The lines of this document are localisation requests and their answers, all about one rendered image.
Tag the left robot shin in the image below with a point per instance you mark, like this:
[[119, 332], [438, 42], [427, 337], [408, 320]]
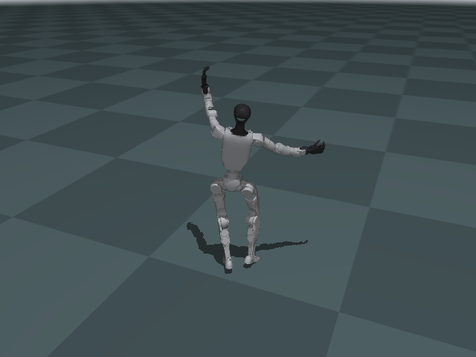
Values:
[[225, 239]]

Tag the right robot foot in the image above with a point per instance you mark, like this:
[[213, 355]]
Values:
[[249, 260]]

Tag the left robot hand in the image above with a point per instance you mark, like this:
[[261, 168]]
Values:
[[204, 84]]

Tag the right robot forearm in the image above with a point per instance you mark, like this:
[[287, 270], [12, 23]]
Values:
[[286, 150]]

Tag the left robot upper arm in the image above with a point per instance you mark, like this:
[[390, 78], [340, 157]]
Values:
[[217, 130]]

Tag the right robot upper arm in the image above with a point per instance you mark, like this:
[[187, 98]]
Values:
[[259, 140]]

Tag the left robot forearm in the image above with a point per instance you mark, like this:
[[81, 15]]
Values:
[[208, 102]]

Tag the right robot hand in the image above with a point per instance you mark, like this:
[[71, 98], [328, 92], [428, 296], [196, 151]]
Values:
[[314, 149]]

